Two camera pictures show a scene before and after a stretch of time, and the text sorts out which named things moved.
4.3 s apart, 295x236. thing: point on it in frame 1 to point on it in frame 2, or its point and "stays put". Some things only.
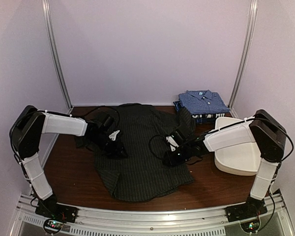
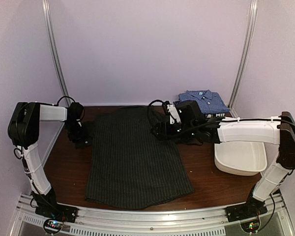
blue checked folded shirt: x=202 y=102 stays put
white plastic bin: x=240 y=160 stays put
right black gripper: x=171 y=160 to x=163 y=129
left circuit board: x=53 y=225 stays put
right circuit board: x=250 y=226 stays put
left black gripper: x=116 y=151 to x=84 y=135
